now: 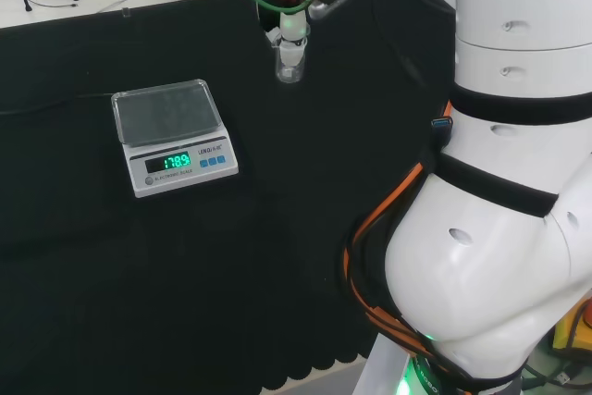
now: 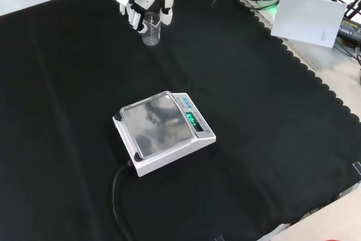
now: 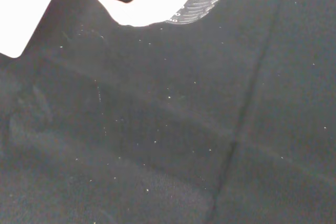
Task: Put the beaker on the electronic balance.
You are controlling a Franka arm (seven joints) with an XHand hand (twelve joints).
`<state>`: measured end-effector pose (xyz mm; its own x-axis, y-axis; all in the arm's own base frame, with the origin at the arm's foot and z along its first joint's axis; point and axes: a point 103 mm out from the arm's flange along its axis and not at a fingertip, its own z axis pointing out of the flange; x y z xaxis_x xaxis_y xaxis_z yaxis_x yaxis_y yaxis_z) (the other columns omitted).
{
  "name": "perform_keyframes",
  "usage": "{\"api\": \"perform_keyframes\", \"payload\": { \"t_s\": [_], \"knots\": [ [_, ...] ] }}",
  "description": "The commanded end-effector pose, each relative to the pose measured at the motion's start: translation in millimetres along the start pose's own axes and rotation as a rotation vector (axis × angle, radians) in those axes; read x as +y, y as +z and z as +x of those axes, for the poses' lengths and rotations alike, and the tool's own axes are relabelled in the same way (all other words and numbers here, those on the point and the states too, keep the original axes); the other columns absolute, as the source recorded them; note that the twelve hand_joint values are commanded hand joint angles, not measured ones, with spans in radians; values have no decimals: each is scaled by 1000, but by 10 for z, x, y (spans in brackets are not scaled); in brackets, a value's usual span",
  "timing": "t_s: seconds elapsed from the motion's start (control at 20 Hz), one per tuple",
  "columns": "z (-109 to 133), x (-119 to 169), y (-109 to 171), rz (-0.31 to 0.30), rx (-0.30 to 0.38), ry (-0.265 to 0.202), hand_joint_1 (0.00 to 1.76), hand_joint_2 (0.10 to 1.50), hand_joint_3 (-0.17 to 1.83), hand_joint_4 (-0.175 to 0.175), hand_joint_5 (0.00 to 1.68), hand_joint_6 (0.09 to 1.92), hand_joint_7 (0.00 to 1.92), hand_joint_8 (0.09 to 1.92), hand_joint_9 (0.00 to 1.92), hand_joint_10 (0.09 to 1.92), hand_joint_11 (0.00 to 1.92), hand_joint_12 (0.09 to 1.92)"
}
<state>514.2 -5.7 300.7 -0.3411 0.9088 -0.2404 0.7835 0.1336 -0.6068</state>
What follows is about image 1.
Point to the small clear glass beaker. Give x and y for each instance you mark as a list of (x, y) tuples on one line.
[(290, 72)]

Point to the white electronic balance steel pan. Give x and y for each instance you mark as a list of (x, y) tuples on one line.
[(176, 154)]

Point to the blue USB plug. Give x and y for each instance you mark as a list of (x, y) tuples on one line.
[(441, 123)]

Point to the small clear clip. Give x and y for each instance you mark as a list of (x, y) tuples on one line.
[(126, 11)]

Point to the black bench cloth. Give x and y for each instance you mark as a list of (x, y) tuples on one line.
[(231, 251)]

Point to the yellow stop button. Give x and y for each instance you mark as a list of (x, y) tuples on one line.
[(562, 335)]

